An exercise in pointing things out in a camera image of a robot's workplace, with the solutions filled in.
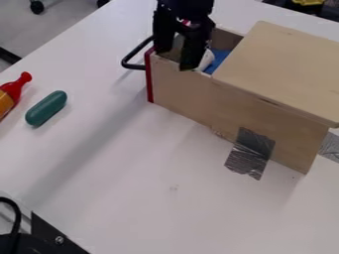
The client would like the red toy bottle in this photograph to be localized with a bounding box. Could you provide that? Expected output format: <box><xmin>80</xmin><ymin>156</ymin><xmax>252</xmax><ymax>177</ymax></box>
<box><xmin>0</xmin><ymin>70</ymin><xmax>34</xmax><ymax>122</ymax></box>

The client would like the blue cloth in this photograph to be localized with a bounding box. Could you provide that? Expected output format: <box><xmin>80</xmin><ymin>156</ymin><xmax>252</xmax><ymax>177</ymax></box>
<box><xmin>202</xmin><ymin>48</ymin><xmax>234</xmax><ymax>75</ymax></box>

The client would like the white object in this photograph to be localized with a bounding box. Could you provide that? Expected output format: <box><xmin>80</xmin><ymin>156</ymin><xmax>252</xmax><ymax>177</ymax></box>
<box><xmin>173</xmin><ymin>33</ymin><xmax>218</xmax><ymax>72</ymax></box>

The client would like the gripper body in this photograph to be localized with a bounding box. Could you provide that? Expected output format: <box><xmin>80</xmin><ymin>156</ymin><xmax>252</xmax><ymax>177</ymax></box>
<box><xmin>153</xmin><ymin>0</ymin><xmax>218</xmax><ymax>34</ymax></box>

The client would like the black device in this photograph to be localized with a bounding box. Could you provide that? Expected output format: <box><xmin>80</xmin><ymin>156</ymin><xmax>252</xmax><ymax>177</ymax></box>
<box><xmin>0</xmin><ymin>196</ymin><xmax>92</xmax><ymax>254</ymax></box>

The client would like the chair caster wheel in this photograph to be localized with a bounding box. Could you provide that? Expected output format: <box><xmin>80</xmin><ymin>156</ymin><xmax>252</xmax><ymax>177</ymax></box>
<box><xmin>28</xmin><ymin>0</ymin><xmax>47</xmax><ymax>15</ymax></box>

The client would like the teal toy capsule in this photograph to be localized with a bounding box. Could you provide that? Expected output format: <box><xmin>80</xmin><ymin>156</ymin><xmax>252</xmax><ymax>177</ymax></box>
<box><xmin>24</xmin><ymin>89</ymin><xmax>69</xmax><ymax>128</ymax></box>

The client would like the cabinet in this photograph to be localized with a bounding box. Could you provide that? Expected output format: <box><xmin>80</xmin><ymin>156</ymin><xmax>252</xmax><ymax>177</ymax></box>
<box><xmin>210</xmin><ymin>20</ymin><xmax>339</xmax><ymax>176</ymax></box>

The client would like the drawer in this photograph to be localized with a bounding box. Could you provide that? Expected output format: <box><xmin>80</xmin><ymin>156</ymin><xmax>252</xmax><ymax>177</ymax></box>
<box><xmin>120</xmin><ymin>27</ymin><xmax>246</xmax><ymax>112</ymax></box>

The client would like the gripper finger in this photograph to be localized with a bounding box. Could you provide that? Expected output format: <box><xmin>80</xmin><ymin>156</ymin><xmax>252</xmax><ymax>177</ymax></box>
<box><xmin>152</xmin><ymin>12</ymin><xmax>179</xmax><ymax>55</ymax></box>
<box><xmin>177</xmin><ymin>28</ymin><xmax>210</xmax><ymax>72</ymax></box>

